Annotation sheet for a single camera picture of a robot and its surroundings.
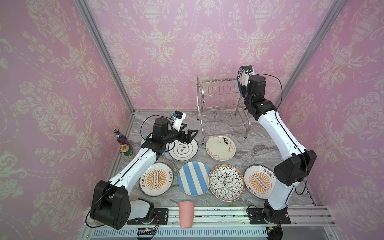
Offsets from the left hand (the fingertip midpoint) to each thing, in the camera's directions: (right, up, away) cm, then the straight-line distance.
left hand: (192, 129), depth 77 cm
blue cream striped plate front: (+1, -29, +10) cm, 31 cm away
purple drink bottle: (-42, -6, +10) cm, 43 cm away
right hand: (+33, +25, -2) cm, 42 cm away
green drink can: (-38, -12, +9) cm, 41 cm away
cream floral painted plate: (+18, -13, +21) cm, 31 cm away
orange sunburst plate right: (+38, -30, +8) cm, 49 cm away
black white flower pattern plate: (+19, -31, +7) cm, 37 cm away
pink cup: (-2, -39, -7) cm, 40 cm away
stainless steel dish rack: (+16, +12, +10) cm, 22 cm away
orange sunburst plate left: (-21, -29, +8) cm, 37 cm away
